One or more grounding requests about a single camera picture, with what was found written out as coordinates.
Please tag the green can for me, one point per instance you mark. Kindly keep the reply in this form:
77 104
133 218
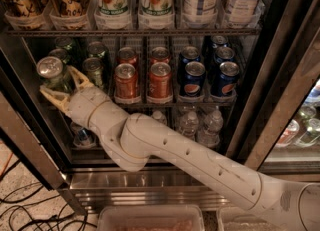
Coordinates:
55 74
67 43
61 54
99 50
309 126
93 68

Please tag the clear plastic bin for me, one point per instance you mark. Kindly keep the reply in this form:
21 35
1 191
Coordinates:
235 219
151 218

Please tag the back right Pepsi can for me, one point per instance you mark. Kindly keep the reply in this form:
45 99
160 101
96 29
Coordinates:
211 43

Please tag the back left orange can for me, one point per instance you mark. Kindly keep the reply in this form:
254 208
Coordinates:
128 55

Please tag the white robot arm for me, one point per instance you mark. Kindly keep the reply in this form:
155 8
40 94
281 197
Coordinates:
131 139

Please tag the front left Pepsi can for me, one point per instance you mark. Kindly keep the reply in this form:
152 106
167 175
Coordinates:
193 79

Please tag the middle right Pepsi can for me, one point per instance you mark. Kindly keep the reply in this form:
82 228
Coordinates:
220 55

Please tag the green can behind door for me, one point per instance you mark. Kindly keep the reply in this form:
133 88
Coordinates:
309 126

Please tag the middle water bottle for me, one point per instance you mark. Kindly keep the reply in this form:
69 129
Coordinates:
188 125

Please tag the front right orange can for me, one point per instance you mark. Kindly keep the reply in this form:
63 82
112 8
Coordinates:
160 80

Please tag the top wire shelf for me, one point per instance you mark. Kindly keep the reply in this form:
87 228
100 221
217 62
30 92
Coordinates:
130 33

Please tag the pepsi can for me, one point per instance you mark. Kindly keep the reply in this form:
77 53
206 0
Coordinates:
225 79
211 43
193 79
220 55
188 53

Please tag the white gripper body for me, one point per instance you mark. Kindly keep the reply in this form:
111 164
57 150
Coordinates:
81 104

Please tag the front left orange can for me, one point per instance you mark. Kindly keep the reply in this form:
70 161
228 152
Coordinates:
126 81

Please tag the back left Pepsi can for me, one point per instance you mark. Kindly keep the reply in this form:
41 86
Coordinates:
188 53

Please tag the orange can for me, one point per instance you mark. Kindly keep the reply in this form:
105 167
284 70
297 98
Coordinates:
160 80
128 55
126 81
160 54

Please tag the wire shelf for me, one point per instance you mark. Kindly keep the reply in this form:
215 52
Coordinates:
130 33
142 106

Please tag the middle wire shelf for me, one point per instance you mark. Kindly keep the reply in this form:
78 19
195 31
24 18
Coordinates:
142 106

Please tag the water bottle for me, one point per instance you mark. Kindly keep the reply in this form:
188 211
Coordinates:
159 116
188 125
208 133

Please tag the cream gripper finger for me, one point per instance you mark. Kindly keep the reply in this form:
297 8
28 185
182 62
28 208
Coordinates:
59 99
81 81

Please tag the right water bottle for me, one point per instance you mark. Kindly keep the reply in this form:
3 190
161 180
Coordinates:
208 133

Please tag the left clear plastic bin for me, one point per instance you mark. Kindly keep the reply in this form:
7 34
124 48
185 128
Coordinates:
151 218

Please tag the left slim blue can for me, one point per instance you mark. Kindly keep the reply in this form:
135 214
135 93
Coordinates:
83 138

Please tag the right clear plastic bin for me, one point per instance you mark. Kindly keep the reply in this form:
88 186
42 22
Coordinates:
235 219

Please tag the back right orange can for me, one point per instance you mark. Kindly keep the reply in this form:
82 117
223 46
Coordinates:
160 54

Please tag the red can behind door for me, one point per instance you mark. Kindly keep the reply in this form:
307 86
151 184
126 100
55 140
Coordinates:
288 134

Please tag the open fridge glass door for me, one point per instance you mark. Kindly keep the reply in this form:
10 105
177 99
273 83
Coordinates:
283 68

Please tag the left water bottle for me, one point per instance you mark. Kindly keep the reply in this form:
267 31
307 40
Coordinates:
159 116

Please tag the front right Pepsi can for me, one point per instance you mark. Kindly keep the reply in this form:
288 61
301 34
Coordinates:
225 79

